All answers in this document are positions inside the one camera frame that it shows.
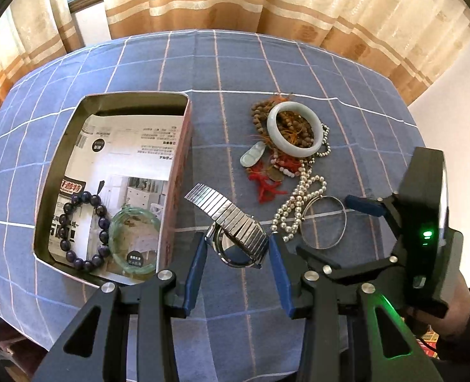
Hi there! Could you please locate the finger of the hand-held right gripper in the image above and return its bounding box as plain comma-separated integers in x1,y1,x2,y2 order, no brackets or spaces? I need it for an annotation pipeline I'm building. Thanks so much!
344,192,405,247
296,246,409,287

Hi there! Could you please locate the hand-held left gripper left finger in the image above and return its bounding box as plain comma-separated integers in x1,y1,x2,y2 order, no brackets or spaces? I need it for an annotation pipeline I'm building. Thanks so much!
32,233,209,382

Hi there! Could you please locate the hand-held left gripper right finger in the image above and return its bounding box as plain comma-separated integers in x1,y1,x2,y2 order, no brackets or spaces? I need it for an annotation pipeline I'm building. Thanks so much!
267,233,445,382

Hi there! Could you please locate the silver pearl bead necklace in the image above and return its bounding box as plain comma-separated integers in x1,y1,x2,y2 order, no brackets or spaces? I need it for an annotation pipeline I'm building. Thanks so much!
271,163,327,243

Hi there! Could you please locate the silver metal wristwatch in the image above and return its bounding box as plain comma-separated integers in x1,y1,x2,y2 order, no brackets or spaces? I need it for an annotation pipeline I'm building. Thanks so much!
184,183,269,270

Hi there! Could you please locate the pink tin box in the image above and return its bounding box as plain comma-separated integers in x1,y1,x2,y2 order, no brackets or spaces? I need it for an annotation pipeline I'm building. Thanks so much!
33,91,193,287

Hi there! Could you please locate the jade pendant with red cord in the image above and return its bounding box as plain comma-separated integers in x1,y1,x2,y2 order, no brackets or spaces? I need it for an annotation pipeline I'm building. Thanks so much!
241,142,267,167

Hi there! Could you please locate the person's right hand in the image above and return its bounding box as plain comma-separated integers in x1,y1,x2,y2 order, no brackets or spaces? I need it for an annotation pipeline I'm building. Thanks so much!
434,270,470,341

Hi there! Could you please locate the thin silver bangle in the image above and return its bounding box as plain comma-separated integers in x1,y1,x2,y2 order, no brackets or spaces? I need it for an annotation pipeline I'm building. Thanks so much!
300,196,346,251

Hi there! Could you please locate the green jade bangle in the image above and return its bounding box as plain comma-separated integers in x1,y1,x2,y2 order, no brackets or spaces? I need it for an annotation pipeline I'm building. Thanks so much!
108,206,161,275

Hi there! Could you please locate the pale jade bangle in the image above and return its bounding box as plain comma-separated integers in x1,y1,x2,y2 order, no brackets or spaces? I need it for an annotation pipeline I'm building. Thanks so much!
267,101,323,158

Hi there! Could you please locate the printed paper leaflet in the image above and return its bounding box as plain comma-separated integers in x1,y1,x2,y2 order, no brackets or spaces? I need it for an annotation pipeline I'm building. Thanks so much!
48,113,184,283

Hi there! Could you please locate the blue checked tablecloth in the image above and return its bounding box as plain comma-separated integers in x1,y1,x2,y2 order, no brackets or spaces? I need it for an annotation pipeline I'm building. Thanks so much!
0,29,429,382

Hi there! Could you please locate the beige striped curtain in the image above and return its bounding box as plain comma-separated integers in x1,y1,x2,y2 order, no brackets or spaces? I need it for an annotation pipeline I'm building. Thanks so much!
100,0,470,106
0,0,80,116

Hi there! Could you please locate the red and white bead bracelet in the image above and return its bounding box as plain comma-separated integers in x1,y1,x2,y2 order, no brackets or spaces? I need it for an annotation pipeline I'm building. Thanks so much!
270,153,304,179

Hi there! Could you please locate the red coral bracelet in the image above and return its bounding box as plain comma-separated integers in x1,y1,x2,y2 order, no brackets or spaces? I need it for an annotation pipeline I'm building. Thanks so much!
246,162,289,205

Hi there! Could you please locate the dark purple bead bracelet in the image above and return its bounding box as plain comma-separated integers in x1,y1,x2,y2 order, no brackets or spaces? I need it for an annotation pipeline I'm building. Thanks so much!
59,191,111,273

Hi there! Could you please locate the brown bead necklace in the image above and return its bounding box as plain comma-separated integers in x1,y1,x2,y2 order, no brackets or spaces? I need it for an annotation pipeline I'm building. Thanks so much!
250,93,319,156

